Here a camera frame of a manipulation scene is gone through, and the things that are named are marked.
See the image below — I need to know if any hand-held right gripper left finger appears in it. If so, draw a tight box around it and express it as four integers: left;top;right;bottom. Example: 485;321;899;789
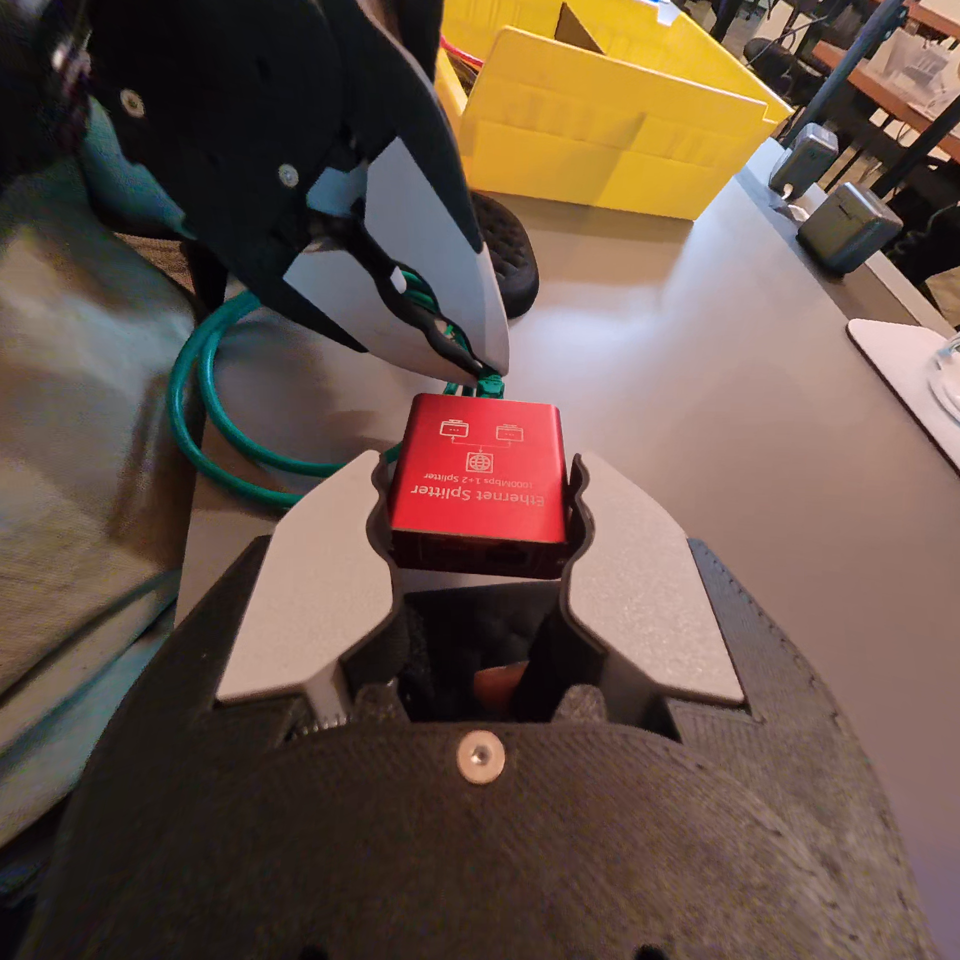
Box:
216;448;397;727

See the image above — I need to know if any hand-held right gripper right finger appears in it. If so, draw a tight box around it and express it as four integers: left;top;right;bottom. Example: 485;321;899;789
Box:
561;451;747;727

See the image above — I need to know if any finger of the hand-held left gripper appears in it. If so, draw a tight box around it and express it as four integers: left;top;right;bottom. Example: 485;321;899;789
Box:
306;137;513;378
283;240;487;387

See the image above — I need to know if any green network cable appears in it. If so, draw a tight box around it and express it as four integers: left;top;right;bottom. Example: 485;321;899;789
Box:
166;271;513;513

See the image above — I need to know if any red network cable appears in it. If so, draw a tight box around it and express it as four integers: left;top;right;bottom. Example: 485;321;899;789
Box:
441;33;485;76

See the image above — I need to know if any red ethernet splitter box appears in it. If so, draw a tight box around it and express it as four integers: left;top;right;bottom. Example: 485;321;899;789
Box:
386;393;569;580

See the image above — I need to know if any black textured wrist rest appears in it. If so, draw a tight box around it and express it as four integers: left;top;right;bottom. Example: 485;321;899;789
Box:
468;191;541;320

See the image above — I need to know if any yellow plastic bin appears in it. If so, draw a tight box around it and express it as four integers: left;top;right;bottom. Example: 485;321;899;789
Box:
435;0;796;222

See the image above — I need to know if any clear glass object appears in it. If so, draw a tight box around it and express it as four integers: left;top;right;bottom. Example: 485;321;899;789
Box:
926;333;960;425

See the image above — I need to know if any small grey power adapter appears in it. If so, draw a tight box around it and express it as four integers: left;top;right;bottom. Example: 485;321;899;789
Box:
768;122;841;202

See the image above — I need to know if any black office chair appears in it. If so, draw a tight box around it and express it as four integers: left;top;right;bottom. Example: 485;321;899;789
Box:
742;36;830;106

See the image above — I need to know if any large grey power adapter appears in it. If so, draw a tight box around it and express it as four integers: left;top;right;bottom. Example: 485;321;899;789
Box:
795;182;905;279

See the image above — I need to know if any dark metal pole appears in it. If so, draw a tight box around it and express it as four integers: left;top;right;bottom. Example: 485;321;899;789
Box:
870;97;960;200
780;0;912;147

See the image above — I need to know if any wooden background desk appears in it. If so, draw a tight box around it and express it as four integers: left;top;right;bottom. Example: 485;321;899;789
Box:
810;0;960;162

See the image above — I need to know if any clear plastic container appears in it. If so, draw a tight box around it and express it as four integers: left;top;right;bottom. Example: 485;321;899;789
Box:
870;30;960;114

